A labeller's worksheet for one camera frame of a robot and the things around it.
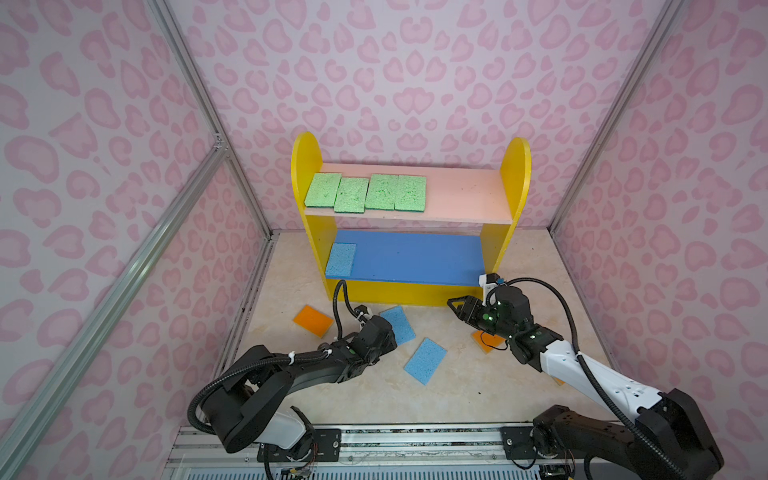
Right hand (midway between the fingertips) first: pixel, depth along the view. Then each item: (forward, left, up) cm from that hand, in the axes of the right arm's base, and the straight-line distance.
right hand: (452, 303), depth 80 cm
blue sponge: (+16, +32, -1) cm, 36 cm away
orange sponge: (+2, +42, -16) cm, 45 cm away
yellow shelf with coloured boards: (+42, +11, -18) cm, 47 cm away
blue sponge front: (-10, +6, -16) cm, 20 cm away
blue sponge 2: (0, +13, -16) cm, 21 cm away
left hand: (-3, +16, -12) cm, 20 cm away
